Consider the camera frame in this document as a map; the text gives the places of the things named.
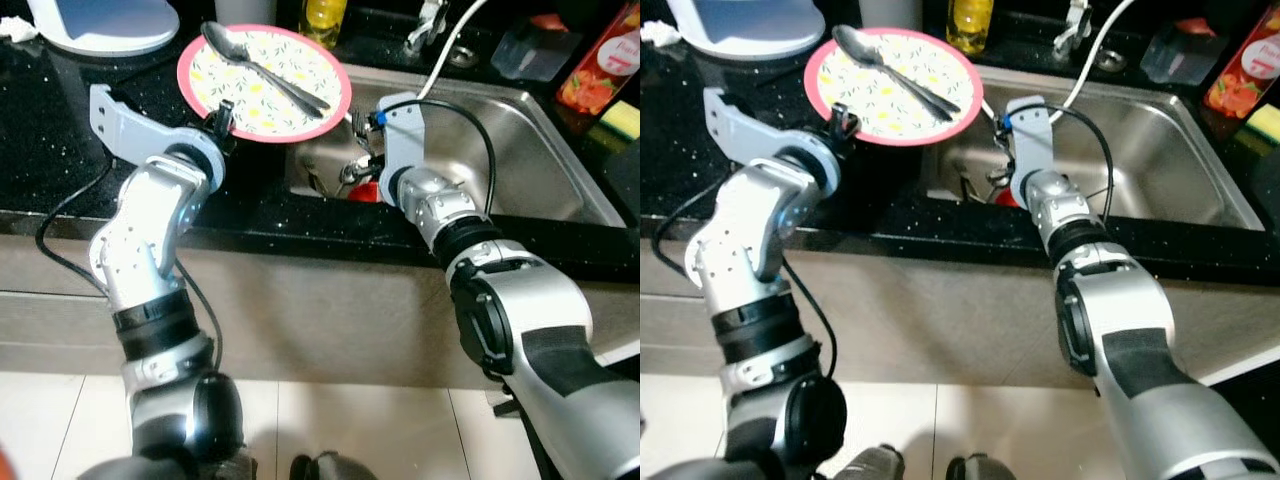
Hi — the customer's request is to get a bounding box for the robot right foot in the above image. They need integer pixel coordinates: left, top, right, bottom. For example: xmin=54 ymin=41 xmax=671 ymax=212
xmin=945 ymin=453 xmax=1021 ymax=480
xmin=288 ymin=450 xmax=379 ymax=480

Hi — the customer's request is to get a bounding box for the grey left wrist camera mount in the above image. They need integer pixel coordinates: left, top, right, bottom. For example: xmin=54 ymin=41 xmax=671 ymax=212
xmin=88 ymin=83 xmax=216 ymax=171
xmin=703 ymin=86 xmax=836 ymax=176

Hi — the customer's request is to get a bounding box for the yellow green sponge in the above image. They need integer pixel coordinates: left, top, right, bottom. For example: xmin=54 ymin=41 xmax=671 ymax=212
xmin=597 ymin=100 xmax=641 ymax=146
xmin=1243 ymin=103 xmax=1280 ymax=151

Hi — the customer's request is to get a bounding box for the silver metal spoon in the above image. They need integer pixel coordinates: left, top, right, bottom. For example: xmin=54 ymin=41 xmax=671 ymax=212
xmin=200 ymin=20 xmax=333 ymax=119
xmin=832 ymin=23 xmax=963 ymax=123

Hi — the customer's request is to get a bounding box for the dark plastic container red lid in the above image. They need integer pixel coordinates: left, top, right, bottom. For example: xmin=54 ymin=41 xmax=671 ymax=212
xmin=1140 ymin=15 xmax=1229 ymax=86
xmin=490 ymin=12 xmax=581 ymax=83

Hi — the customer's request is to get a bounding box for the pink rimmed floral plate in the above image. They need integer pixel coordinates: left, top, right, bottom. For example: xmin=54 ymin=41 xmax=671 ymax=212
xmin=803 ymin=27 xmax=986 ymax=148
xmin=177 ymin=25 xmax=353 ymax=143

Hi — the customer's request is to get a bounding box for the grey kitchen base cabinet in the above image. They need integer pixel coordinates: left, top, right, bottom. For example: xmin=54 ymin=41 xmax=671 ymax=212
xmin=0 ymin=235 xmax=641 ymax=386
xmin=640 ymin=240 xmax=1280 ymax=386

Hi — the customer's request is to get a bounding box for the red food package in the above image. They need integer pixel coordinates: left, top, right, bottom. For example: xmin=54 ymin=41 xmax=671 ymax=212
xmin=555 ymin=0 xmax=641 ymax=116
xmin=1203 ymin=5 xmax=1280 ymax=121

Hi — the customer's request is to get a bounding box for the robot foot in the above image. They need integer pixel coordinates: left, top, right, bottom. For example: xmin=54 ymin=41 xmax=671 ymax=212
xmin=945 ymin=453 xmax=1021 ymax=480
xmin=205 ymin=455 xmax=259 ymax=480
xmin=288 ymin=450 xmax=379 ymax=480
xmin=835 ymin=445 xmax=906 ymax=480

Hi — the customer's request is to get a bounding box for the white stacked storage container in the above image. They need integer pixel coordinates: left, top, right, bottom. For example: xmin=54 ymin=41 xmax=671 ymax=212
xmin=665 ymin=0 xmax=826 ymax=61
xmin=25 ymin=0 xmax=181 ymax=58

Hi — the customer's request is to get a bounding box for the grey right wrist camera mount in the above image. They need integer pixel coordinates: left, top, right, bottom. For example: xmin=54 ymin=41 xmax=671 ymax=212
xmin=1003 ymin=95 xmax=1056 ymax=206
xmin=375 ymin=92 xmax=431 ymax=206

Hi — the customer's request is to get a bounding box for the yellow liquid bottle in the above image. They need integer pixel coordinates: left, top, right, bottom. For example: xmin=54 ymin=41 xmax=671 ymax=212
xmin=300 ymin=0 xmax=351 ymax=49
xmin=945 ymin=0 xmax=996 ymax=56

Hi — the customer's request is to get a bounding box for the grey thermos with red label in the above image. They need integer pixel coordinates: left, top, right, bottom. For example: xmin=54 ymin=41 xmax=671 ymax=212
xmin=213 ymin=0 xmax=278 ymax=29
xmin=858 ymin=0 xmax=923 ymax=31

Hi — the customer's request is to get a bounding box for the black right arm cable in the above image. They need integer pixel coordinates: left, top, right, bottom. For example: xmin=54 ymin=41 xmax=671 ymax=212
xmin=400 ymin=98 xmax=498 ymax=216
xmin=1045 ymin=103 xmax=1116 ymax=221

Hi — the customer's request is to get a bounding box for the metal faucet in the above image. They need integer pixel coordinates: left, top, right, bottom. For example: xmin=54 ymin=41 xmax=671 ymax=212
xmin=405 ymin=0 xmax=451 ymax=56
xmin=1052 ymin=0 xmax=1093 ymax=59

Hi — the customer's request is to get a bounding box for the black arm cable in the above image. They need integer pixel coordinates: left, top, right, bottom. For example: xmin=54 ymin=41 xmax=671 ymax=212
xmin=400 ymin=98 xmax=498 ymax=216
xmin=35 ymin=160 xmax=226 ymax=376
xmin=1045 ymin=103 xmax=1116 ymax=221
xmin=652 ymin=175 xmax=841 ymax=381

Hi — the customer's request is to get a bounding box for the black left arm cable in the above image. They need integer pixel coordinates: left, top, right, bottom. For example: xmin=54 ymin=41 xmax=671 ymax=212
xmin=652 ymin=175 xmax=841 ymax=381
xmin=35 ymin=160 xmax=226 ymax=376

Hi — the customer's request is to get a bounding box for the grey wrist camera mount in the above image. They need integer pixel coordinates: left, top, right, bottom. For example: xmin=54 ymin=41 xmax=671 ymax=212
xmin=375 ymin=92 xmax=431 ymax=206
xmin=88 ymin=83 xmax=216 ymax=171
xmin=703 ymin=86 xmax=836 ymax=176
xmin=1003 ymin=95 xmax=1056 ymax=206

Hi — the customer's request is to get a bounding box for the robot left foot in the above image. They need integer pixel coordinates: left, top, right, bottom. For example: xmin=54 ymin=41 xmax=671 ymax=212
xmin=205 ymin=455 xmax=259 ymax=480
xmin=835 ymin=445 xmax=906 ymax=480

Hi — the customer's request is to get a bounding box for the stainless steel sink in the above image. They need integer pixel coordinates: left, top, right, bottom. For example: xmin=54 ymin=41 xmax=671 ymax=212
xmin=920 ymin=68 xmax=1266 ymax=233
xmin=285 ymin=65 xmax=626 ymax=229

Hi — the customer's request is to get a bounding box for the white faucet hose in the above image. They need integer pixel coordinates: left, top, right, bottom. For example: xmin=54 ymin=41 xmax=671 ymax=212
xmin=415 ymin=0 xmax=493 ymax=101
xmin=1062 ymin=0 xmax=1141 ymax=111

